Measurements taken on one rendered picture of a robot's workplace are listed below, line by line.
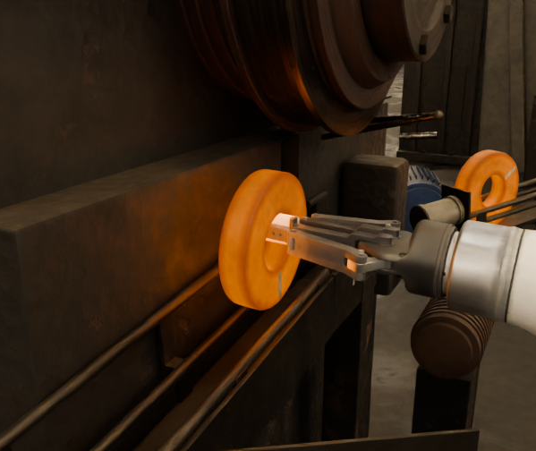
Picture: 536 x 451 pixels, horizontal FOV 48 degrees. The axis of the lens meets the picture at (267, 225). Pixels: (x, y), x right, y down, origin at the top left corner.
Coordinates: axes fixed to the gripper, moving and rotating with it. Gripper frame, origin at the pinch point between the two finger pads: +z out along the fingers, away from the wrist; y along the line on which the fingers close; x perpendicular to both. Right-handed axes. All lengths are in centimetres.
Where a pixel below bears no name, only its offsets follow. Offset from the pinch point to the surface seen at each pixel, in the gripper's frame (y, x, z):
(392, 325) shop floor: 138, -81, 17
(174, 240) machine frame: -8.5, -0.5, 6.7
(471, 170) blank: 63, -5, -12
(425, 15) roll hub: 22.2, 22.9, -9.6
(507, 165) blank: 70, -4, -18
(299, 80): 2.1, 15.9, -2.0
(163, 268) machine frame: -10.6, -2.9, 6.6
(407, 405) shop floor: 92, -81, -1
